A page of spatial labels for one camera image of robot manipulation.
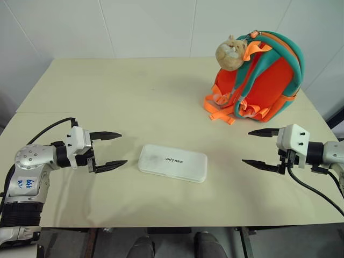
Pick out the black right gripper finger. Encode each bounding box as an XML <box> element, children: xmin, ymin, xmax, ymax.
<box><xmin>241</xmin><ymin>159</ymin><xmax>286</xmax><ymax>175</ymax></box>
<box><xmin>247</xmin><ymin>127</ymin><xmax>281</xmax><ymax>139</ymax></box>

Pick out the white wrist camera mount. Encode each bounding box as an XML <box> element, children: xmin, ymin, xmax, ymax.
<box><xmin>276</xmin><ymin>124</ymin><xmax>310</xmax><ymax>169</ymax></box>
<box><xmin>66</xmin><ymin>125</ymin><xmax>91</xmax><ymax>170</ymax></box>

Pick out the dark rounded shape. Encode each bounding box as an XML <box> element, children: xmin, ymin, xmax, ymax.
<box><xmin>193</xmin><ymin>231</ymin><xmax>228</xmax><ymax>258</ymax></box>
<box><xmin>126</xmin><ymin>234</ymin><xmax>157</xmax><ymax>258</ymax></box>

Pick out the black table leg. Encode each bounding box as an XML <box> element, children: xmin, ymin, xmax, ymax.
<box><xmin>234</xmin><ymin>226</ymin><xmax>255</xmax><ymax>258</ymax></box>

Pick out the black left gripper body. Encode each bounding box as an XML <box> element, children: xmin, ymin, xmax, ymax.
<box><xmin>75</xmin><ymin>145</ymin><xmax>98</xmax><ymax>175</ymax></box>

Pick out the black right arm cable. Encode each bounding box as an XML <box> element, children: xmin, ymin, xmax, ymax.
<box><xmin>286</xmin><ymin>150</ymin><xmax>344</xmax><ymax>212</ymax></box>

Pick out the white plastic case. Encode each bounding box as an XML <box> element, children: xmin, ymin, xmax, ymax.
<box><xmin>138</xmin><ymin>144</ymin><xmax>209</xmax><ymax>184</ymax></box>

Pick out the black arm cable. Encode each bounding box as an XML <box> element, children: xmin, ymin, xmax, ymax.
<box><xmin>286</xmin><ymin>150</ymin><xmax>344</xmax><ymax>212</ymax></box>
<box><xmin>26</xmin><ymin>117</ymin><xmax>80</xmax><ymax>145</ymax></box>

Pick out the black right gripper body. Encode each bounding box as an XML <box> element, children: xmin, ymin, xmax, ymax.
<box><xmin>277</xmin><ymin>148</ymin><xmax>300</xmax><ymax>175</ymax></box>

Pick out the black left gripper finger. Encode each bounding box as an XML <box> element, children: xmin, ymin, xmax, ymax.
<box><xmin>89</xmin><ymin>131</ymin><xmax>123</xmax><ymax>142</ymax></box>
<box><xmin>94</xmin><ymin>160</ymin><xmax>128</xmax><ymax>174</ymax></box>

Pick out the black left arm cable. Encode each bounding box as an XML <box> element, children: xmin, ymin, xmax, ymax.
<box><xmin>26</xmin><ymin>117</ymin><xmax>80</xmax><ymax>145</ymax></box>

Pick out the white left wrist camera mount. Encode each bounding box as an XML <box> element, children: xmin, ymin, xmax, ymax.
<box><xmin>66</xmin><ymin>125</ymin><xmax>91</xmax><ymax>170</ymax></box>

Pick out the beige plush hamster toy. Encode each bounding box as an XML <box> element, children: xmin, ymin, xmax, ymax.
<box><xmin>216</xmin><ymin>34</ymin><xmax>249</xmax><ymax>71</ymax></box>

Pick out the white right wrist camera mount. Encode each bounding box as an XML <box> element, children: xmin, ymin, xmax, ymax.
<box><xmin>276</xmin><ymin>124</ymin><xmax>310</xmax><ymax>169</ymax></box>

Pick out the orange and teal backpack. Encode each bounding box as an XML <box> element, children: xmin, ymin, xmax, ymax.
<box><xmin>203</xmin><ymin>30</ymin><xmax>307</xmax><ymax>126</ymax></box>

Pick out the white handwritten label sticker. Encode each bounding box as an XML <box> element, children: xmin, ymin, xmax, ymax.
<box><xmin>14</xmin><ymin>175</ymin><xmax>38</xmax><ymax>197</ymax></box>

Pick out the dark metal frame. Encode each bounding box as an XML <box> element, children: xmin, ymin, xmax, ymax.
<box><xmin>326</xmin><ymin>103</ymin><xmax>344</xmax><ymax>141</ymax></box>

